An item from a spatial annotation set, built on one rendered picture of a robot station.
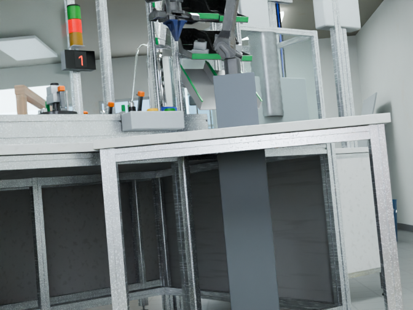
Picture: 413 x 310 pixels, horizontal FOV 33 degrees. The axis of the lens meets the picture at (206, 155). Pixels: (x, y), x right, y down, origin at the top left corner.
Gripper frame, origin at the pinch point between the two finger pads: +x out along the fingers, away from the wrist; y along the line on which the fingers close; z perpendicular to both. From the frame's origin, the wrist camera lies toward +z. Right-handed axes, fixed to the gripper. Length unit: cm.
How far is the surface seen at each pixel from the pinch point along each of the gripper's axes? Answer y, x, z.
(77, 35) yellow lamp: 24.7, -4.2, 29.1
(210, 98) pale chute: -23.2, 21.6, 14.5
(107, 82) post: -38, -7, 127
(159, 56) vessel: -51, -14, 94
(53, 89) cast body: 40.3, 18.4, 17.8
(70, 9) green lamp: 26.0, -14.1, 29.9
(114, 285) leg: 39, 84, -14
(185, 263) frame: 7, 82, -4
